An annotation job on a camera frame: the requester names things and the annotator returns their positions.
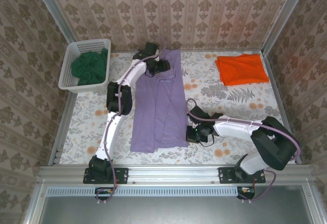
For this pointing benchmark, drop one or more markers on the purple t-shirt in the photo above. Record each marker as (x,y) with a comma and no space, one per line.
(158,111)

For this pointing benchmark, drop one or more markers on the green t-shirt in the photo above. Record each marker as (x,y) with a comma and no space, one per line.
(88,66)

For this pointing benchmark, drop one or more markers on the white plastic basket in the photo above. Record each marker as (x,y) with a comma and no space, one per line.
(87,43)

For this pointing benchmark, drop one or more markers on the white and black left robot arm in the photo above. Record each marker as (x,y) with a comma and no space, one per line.
(112,132)

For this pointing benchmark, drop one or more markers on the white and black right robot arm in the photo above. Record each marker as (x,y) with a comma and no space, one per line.
(237,129)

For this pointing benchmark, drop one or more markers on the floral table cover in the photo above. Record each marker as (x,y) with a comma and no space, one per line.
(209,96)

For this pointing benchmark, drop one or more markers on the black electronics box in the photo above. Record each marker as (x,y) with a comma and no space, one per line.
(104,193)
(246,192)

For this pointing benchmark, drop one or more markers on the orange t-shirt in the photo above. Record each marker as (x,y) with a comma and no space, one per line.
(242,68)

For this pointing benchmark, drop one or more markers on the grey metal panel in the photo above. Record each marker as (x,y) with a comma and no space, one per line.
(166,211)

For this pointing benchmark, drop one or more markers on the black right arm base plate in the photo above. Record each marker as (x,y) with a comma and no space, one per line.
(224,175)

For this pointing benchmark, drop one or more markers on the aluminium mounting rail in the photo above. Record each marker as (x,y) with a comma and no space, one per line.
(173,174)

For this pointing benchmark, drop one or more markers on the aluminium side rail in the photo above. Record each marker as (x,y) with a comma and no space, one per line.
(283,106)
(64,121)

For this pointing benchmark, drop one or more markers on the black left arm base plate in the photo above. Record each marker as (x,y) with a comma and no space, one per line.
(122,175)

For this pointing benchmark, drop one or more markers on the aluminium frame post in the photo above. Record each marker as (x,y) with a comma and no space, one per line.
(286,17)
(56,17)

